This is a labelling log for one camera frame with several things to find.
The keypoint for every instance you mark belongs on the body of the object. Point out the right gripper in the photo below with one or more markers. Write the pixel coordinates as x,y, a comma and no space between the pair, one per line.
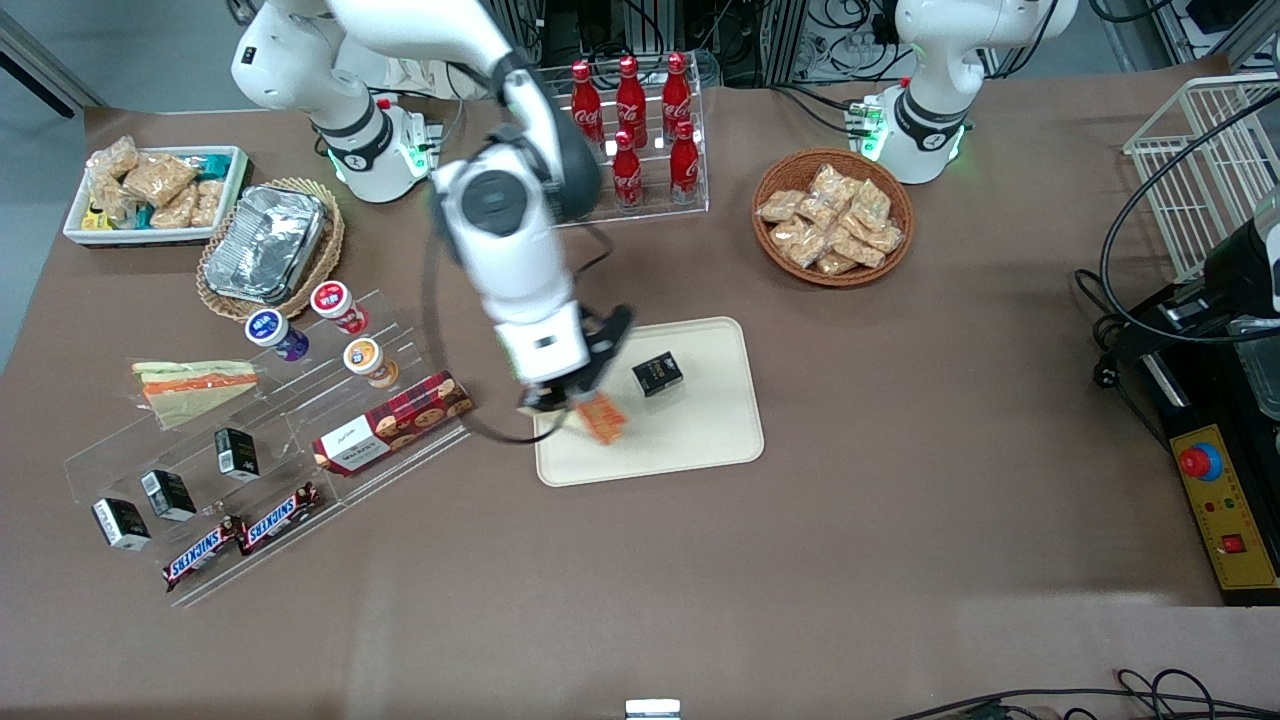
566,391

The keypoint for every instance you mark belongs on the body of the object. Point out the triangle sandwich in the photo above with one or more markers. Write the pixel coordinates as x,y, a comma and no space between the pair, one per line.
190,392
603,420

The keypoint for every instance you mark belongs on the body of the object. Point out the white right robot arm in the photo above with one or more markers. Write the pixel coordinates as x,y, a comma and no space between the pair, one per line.
510,260

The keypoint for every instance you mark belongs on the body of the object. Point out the beige plastic tray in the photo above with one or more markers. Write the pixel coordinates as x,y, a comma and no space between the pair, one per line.
700,440

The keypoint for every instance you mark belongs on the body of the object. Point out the white rectangular snack tray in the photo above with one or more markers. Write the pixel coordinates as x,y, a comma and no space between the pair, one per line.
150,238

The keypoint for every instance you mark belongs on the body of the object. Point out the small black gold-print box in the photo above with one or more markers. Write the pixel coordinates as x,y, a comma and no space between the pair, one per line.
657,373

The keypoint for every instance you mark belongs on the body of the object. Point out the red tartan cookie box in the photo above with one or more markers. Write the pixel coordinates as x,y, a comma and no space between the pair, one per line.
390,422

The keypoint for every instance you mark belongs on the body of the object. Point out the orange lid cup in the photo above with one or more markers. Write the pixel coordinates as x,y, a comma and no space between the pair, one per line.
363,356

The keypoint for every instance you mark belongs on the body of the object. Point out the clear acrylic bottle rack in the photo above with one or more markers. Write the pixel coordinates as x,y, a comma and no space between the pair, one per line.
660,205

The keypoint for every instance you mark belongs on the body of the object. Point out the red cola bottle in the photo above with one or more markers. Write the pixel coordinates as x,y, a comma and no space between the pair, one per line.
677,95
631,95
586,100
627,178
685,170

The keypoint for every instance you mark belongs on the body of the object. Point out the red lid cup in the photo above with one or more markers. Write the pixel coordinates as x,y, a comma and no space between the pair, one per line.
333,298

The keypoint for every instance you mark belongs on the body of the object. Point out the clear acrylic stepped stand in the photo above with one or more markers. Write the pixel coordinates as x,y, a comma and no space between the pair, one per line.
300,400

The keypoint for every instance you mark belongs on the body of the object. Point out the oval light wicker basket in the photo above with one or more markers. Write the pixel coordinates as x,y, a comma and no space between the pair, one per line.
332,250

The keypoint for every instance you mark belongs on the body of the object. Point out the purple lid cup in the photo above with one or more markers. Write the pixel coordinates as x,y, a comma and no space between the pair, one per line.
268,327

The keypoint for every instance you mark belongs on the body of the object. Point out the clear bag of crackers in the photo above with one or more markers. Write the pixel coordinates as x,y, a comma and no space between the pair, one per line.
836,264
780,206
884,238
818,211
798,243
857,248
872,203
835,183

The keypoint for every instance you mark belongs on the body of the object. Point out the Snickers chocolate bar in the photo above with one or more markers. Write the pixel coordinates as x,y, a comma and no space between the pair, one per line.
200,555
278,518

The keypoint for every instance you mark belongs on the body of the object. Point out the small black white-label box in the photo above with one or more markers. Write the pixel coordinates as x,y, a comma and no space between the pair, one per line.
121,524
237,453
168,495

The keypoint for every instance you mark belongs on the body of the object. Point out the silver foil container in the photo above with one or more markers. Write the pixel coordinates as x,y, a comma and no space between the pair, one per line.
265,245

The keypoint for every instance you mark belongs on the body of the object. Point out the round brown wicker basket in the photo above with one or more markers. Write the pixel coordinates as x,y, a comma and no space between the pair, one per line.
790,165

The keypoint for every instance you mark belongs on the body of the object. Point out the brown snack bag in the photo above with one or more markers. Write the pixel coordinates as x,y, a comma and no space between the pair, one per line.
174,208
110,200
115,158
208,203
158,178

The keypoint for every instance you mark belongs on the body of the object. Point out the teal snack packet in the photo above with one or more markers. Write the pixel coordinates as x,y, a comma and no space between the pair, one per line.
212,165

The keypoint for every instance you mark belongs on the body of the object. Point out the yellow snack packet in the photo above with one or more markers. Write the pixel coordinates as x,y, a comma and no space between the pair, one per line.
95,220

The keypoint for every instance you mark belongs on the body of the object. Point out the grey diagonal metal bar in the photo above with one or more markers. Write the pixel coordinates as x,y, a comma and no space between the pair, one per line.
50,70

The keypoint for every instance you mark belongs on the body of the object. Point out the black base box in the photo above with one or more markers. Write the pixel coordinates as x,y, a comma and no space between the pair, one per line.
1195,405

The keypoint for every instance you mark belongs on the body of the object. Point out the red emergency stop button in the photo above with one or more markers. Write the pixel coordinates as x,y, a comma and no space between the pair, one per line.
1200,461

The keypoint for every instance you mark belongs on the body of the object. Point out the yellow emergency stop panel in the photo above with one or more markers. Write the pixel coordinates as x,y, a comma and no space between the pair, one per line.
1235,510

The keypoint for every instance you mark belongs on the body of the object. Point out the black aluminium frame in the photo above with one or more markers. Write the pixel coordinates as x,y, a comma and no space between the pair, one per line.
600,30

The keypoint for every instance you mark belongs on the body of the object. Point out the black camera device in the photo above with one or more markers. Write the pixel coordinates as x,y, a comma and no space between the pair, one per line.
1235,275

